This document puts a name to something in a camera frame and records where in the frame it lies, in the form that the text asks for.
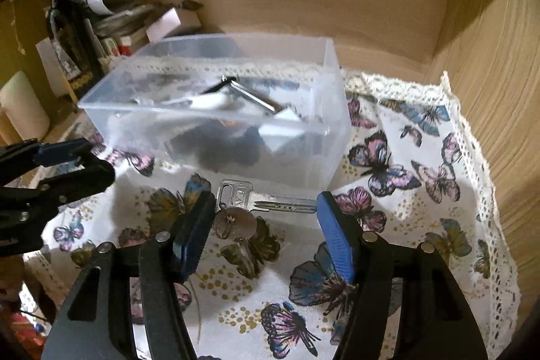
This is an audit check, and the thin beaded cord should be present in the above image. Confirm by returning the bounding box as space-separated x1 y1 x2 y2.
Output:
7 0 25 54

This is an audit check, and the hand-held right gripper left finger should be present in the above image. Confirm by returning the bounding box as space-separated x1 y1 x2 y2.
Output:
40 191 217 360

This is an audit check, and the cream cylinder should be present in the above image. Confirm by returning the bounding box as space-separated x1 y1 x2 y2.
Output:
0 71 52 144

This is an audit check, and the butterfly print lace cloth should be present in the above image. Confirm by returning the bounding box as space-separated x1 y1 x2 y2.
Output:
21 67 522 360

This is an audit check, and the white handled tool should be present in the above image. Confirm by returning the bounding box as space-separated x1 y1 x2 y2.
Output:
131 92 232 111

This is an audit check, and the silver key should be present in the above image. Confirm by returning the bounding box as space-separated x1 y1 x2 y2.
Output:
215 179 318 214

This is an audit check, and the small white card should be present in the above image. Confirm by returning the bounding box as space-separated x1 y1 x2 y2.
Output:
145 8 182 43

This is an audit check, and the white handwritten note paper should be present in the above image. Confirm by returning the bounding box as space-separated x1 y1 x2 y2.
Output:
36 37 69 98

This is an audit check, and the dark wine bottle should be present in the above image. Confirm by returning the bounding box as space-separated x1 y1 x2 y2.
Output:
44 0 104 100

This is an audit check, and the silver metal tool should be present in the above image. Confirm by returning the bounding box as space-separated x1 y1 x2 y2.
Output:
220 74 284 117

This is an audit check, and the stack of small books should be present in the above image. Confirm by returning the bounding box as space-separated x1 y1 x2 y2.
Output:
90 6 170 58

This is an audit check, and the clear plastic box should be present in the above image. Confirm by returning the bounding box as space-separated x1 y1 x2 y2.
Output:
78 33 352 190

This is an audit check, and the round metal keychain token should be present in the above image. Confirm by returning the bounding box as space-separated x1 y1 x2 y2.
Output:
213 208 258 239

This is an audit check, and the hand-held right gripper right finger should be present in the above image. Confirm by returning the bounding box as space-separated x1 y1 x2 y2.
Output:
316 191 490 360

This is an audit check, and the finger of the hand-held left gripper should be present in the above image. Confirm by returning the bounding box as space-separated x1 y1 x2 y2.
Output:
0 138 96 184
0 157 116 223

